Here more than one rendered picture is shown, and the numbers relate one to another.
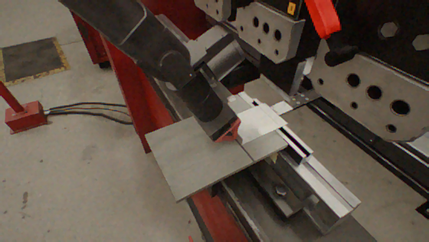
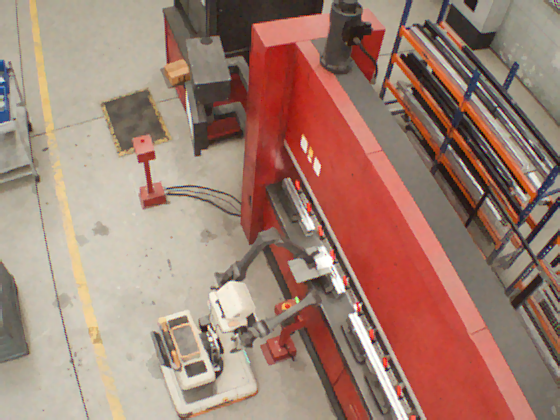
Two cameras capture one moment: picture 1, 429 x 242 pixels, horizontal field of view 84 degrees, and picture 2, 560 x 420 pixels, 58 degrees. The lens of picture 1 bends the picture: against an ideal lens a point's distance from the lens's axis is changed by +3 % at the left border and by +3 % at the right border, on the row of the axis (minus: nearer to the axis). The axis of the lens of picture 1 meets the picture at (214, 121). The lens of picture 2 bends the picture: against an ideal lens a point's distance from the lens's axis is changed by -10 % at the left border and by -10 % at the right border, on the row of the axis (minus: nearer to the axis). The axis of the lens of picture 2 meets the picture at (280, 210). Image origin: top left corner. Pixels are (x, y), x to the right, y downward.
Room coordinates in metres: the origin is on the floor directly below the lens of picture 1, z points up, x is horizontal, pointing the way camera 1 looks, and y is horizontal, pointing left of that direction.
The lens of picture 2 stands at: (-1.61, 0.23, 4.38)
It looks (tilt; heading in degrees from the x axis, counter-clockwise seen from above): 55 degrees down; 1
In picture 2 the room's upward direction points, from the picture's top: 9 degrees clockwise
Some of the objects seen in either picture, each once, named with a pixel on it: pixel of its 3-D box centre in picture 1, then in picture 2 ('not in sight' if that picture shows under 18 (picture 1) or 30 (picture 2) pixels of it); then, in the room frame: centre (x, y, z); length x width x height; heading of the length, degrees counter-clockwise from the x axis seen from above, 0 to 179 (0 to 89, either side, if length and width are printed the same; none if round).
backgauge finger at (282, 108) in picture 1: (313, 92); not in sight; (0.48, -0.26, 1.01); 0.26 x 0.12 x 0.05; 120
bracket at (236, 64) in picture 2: not in sight; (235, 78); (1.40, 0.75, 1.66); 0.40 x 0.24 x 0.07; 30
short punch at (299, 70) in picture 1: (278, 71); not in sight; (0.40, -0.13, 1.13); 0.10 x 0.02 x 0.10; 30
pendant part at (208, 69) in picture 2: not in sight; (207, 101); (1.25, 0.93, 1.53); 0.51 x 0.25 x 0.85; 22
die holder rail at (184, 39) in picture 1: (180, 47); (297, 206); (0.88, 0.14, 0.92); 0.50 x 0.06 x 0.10; 30
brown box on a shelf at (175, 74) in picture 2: not in sight; (177, 70); (2.08, 1.41, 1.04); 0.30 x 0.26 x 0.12; 31
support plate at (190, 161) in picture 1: (214, 140); (309, 267); (0.33, 0.00, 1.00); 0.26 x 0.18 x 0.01; 120
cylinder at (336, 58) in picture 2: not in sight; (351, 38); (0.93, 0.02, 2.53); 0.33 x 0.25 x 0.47; 30
